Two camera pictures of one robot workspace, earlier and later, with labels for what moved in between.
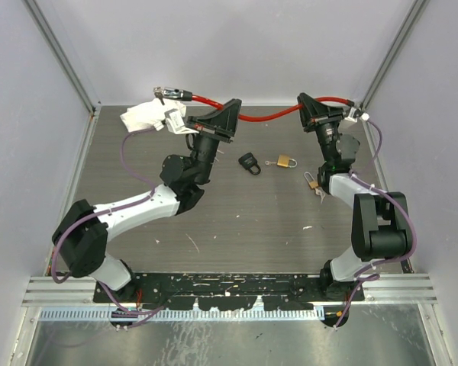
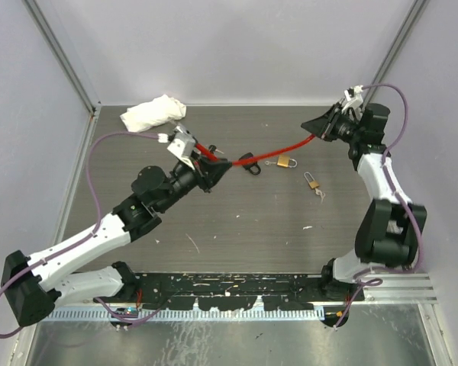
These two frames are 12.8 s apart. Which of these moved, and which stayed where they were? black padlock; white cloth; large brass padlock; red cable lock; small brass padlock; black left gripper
Moved: red cable lock; black left gripper
Stayed: white cloth; black padlock; large brass padlock; small brass padlock
